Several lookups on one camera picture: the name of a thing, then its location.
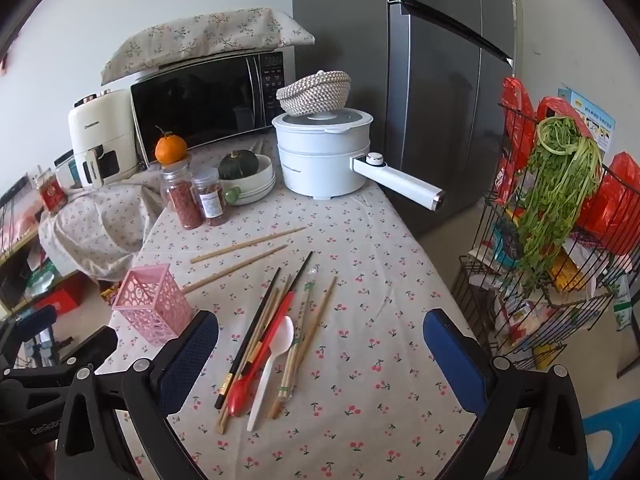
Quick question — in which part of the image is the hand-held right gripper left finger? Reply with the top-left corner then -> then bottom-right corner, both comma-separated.
55,310 -> 221,480

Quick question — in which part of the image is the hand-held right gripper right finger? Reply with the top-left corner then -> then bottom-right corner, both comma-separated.
422,308 -> 588,480

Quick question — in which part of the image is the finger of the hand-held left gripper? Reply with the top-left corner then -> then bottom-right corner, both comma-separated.
0,326 -> 118,386
0,304 -> 58,356

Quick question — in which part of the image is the pink perforated utensil holder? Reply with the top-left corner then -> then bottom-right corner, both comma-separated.
111,263 -> 193,345

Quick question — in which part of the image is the black chopstick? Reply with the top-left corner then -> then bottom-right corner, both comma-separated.
215,267 -> 282,409
232,251 -> 314,378

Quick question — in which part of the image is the red box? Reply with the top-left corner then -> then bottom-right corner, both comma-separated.
35,275 -> 88,318

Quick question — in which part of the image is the red chopstick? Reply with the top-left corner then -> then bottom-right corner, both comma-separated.
227,290 -> 296,417

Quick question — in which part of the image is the white plastic spoon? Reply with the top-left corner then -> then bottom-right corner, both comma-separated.
246,316 -> 295,432

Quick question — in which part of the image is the bamboo chopstick green print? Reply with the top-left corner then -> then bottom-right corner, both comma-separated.
276,284 -> 309,402
281,268 -> 317,397

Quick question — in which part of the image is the cherry print tablecloth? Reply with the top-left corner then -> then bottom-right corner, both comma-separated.
107,132 -> 521,480

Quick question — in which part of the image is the small floral draped cloth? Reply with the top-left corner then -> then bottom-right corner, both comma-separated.
39,162 -> 166,281

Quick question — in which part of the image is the red packet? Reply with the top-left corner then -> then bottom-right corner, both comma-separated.
36,170 -> 68,216

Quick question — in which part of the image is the clear jar of red berries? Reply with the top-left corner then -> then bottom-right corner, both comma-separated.
161,157 -> 205,231

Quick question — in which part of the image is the clear jar with white label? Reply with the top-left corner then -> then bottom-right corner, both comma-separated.
191,167 -> 228,227

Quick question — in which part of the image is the blue plastic stool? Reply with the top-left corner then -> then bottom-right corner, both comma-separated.
582,405 -> 640,480

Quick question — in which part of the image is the stack of white plates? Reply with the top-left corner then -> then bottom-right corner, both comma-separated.
220,154 -> 277,206

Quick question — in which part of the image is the green squash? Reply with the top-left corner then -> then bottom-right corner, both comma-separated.
218,151 -> 260,181

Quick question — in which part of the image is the green leafy vegetable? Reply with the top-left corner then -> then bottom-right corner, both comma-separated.
515,116 -> 605,301

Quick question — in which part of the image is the orange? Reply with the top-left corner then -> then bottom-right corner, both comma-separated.
155,127 -> 189,165

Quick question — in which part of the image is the white air fryer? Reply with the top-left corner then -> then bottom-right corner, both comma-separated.
68,89 -> 141,188

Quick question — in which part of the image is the white electric pot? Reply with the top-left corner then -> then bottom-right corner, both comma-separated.
271,107 -> 446,212

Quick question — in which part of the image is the red plastic bag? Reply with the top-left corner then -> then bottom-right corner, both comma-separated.
575,152 -> 640,256
492,77 -> 538,206

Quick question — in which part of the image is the black microwave oven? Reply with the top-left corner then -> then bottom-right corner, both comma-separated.
131,50 -> 298,163

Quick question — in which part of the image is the blue printed carton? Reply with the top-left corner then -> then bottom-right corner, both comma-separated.
557,85 -> 617,151

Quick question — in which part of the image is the floral cloth cover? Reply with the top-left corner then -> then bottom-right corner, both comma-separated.
100,7 -> 316,86

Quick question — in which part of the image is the grey refrigerator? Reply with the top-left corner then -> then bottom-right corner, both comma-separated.
291,0 -> 518,238

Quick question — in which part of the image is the black wire rack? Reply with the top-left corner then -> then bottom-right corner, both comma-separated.
452,102 -> 640,371

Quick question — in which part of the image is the woven rope basket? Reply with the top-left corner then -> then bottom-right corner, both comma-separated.
276,71 -> 352,115

